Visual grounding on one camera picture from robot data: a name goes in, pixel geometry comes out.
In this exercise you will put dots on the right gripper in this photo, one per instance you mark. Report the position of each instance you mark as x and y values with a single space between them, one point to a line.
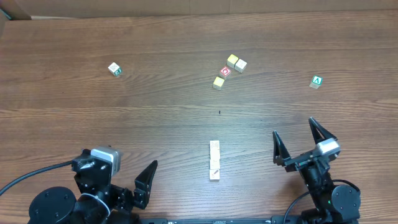
300 160

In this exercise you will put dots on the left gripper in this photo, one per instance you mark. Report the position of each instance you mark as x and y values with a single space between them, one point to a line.
130 199

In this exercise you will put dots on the white block red mark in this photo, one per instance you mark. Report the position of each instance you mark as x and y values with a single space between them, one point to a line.
214 174

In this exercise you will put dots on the white block red M side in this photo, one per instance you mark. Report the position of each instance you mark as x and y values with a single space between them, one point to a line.
214 164

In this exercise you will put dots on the yellow block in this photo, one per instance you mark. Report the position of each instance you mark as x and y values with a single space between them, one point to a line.
218 83
215 154
232 60

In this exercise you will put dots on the white block blue side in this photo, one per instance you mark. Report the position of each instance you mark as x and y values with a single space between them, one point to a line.
215 145

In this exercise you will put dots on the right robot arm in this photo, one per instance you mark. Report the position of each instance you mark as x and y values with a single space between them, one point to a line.
335 200

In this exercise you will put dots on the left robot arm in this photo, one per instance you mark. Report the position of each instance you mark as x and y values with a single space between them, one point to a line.
56 205

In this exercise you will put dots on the green letter A block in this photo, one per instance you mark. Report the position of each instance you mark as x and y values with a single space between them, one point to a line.
316 82

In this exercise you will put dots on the white block far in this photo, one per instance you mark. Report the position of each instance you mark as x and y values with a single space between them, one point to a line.
240 65

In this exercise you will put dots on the red circle block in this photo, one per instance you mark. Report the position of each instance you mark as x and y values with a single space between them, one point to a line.
225 72

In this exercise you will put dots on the white block green side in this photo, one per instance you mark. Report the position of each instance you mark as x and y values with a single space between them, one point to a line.
115 69

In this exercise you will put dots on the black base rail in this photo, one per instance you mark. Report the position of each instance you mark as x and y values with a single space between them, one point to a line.
217 221

